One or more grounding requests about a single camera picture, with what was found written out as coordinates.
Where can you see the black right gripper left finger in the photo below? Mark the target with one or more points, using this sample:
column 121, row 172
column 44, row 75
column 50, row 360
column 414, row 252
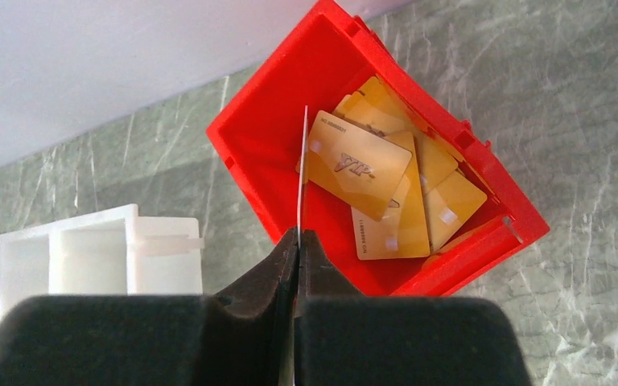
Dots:
column 239, row 336

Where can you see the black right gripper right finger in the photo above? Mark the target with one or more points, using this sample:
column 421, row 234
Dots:
column 343, row 337

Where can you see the gold vip card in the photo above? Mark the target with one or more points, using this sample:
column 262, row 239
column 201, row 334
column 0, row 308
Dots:
column 301, row 184

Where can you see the white bin with black cards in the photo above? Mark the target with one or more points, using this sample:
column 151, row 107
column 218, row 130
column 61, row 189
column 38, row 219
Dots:
column 110, row 252

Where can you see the gold cards in bin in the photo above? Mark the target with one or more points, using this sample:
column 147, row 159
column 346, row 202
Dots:
column 407, row 195

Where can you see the red plastic bin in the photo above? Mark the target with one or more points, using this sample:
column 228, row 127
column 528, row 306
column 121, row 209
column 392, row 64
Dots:
column 258, row 135

